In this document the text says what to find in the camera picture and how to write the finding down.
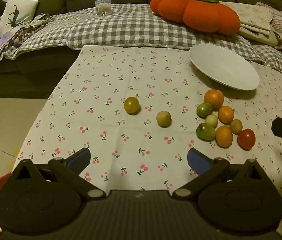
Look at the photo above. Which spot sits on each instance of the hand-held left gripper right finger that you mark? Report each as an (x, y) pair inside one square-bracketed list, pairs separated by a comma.
[(198, 162)]

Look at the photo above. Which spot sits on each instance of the pale yellow tomato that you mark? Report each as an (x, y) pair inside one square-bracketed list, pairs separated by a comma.
[(163, 118)]

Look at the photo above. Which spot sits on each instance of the large orange tomato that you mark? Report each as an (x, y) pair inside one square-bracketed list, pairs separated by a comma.
[(214, 98)]

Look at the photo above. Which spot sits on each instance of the olive yellow tomato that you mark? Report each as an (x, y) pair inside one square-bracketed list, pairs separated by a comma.
[(132, 105)]

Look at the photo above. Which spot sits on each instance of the small olive tomato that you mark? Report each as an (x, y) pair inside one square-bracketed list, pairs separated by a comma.
[(236, 126)]

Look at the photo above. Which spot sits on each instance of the clear toothpick box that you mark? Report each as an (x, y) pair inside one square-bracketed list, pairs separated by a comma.
[(102, 7)]

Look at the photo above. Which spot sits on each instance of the orange knitted persimmon cushion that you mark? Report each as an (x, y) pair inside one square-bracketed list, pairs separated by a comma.
[(201, 13)]

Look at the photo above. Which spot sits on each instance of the white ribbed plate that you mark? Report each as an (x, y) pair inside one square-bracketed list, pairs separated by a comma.
[(224, 66)]

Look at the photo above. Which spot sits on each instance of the small pale green tomato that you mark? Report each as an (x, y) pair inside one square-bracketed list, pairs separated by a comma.
[(212, 120)]

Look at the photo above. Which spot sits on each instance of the folded floral cloth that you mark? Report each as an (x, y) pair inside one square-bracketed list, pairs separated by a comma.
[(253, 15)]

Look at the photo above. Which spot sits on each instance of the red tomato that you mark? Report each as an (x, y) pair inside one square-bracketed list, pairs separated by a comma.
[(246, 139)]

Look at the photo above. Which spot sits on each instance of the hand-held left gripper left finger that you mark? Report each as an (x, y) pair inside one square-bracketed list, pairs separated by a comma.
[(79, 158)]

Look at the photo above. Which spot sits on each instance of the cherry print tablecloth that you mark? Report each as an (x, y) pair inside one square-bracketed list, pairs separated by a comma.
[(121, 80)]

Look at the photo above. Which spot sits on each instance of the white pillow with green print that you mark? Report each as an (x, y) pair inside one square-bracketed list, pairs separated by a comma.
[(18, 15)]

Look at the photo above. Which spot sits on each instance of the dark floral cloth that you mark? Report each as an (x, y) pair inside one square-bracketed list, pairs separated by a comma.
[(28, 28)]

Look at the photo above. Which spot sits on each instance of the grey checked blanket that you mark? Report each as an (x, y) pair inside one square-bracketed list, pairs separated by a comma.
[(121, 30)]

